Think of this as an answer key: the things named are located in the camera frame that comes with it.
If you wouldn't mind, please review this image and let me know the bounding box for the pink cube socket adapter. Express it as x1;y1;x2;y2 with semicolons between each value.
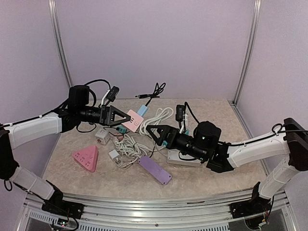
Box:
121;109;144;132

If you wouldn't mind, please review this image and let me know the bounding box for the left aluminium frame post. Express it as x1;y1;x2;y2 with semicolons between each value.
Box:
48;0;74;90

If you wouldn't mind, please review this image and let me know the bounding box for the white cable far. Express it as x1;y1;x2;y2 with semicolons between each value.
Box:
139;107;174;135

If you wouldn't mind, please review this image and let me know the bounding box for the right aluminium frame post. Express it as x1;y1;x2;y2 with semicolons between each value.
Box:
232;0;262;107

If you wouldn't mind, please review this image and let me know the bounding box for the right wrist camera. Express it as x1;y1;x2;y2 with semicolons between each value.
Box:
175;104;189;135

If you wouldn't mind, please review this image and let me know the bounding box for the white bundled cable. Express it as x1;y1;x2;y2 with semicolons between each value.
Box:
115;151;145;169

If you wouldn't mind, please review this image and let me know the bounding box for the aluminium frame post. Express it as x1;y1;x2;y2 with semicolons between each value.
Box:
232;0;262;107
48;0;74;90

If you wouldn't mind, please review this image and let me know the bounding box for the teal charger cube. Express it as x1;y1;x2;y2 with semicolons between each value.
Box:
116;126;127;134

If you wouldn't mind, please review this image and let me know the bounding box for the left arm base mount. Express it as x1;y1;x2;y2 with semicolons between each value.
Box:
41;198;85;219

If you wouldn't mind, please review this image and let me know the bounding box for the black thin cable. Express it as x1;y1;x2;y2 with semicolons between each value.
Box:
103;126;157;158

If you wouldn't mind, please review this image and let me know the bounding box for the purple power strip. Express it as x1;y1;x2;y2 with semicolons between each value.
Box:
138;155;172;185

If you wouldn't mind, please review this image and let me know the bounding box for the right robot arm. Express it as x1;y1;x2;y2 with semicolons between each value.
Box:
146;118;308;214

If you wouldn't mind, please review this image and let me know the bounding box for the white multi socket adapter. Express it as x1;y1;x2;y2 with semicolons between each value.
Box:
95;128;110;145

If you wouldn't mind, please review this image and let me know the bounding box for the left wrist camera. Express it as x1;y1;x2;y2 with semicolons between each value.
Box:
100;86;120;106

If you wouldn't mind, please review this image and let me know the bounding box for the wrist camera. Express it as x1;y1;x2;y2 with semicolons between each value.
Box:
175;104;189;135
100;86;120;106

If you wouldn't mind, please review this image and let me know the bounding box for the white power strip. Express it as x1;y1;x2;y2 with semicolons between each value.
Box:
167;150;201;167

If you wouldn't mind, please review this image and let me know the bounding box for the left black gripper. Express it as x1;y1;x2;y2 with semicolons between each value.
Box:
77;104;130;127

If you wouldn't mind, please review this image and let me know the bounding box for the teal socket cube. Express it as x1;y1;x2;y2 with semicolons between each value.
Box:
162;141;168;148

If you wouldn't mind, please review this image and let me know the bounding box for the pink power strip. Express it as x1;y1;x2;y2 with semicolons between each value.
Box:
72;145;98;173

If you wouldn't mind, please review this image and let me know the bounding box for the black cable far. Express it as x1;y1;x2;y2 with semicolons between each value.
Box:
134;82;167;106

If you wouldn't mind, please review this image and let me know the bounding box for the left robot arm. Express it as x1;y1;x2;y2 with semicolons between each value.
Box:
0;85;130;214

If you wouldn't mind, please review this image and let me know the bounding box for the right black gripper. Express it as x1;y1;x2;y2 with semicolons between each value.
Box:
146;124;207;162

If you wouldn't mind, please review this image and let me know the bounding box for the white usb charger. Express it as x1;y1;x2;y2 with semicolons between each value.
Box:
108;150;121;161

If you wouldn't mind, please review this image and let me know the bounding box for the light blue usb charger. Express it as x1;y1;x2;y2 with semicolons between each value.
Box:
137;104;148;117

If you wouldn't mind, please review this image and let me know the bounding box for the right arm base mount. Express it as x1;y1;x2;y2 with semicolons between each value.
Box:
229;199;271;218

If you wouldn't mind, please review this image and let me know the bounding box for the front aluminium rail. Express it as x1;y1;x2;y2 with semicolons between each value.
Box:
16;190;298;231

